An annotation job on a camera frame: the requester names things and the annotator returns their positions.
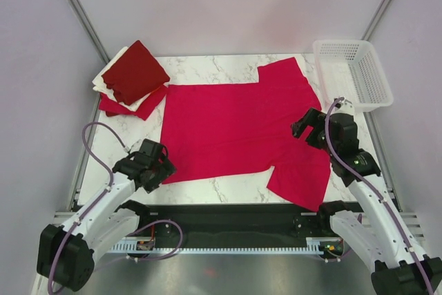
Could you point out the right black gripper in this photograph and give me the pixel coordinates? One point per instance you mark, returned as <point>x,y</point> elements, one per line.
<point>309,118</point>

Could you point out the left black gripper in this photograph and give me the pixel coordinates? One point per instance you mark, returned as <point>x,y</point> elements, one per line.
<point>167,168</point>

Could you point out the bright red t shirt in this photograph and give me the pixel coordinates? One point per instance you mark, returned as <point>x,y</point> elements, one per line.
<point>231,129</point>

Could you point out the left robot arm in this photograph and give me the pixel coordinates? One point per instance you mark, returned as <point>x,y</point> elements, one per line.
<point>69,252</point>

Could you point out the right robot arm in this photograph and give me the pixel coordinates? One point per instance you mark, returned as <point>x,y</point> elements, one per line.
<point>395,258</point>

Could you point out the white plastic basket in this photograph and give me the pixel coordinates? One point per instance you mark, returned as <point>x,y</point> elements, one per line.
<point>351,68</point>

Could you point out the red folded shirt bottom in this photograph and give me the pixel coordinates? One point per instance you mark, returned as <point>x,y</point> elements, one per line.
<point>112,108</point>

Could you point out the dark red folded shirt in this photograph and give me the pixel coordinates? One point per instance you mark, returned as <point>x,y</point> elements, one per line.
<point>135,74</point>

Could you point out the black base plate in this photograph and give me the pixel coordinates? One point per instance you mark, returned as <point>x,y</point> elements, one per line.
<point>243,225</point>

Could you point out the right aluminium frame post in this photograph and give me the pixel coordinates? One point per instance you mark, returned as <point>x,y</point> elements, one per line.
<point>385,1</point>

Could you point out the aluminium frame post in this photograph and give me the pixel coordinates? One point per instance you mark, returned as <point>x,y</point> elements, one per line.
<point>87,25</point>
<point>385,1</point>

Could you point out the white slotted cable duct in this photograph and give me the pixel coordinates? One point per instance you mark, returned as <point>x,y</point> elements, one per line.
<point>312,246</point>

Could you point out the left aluminium frame post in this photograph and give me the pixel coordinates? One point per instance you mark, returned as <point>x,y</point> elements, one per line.
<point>87,25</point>

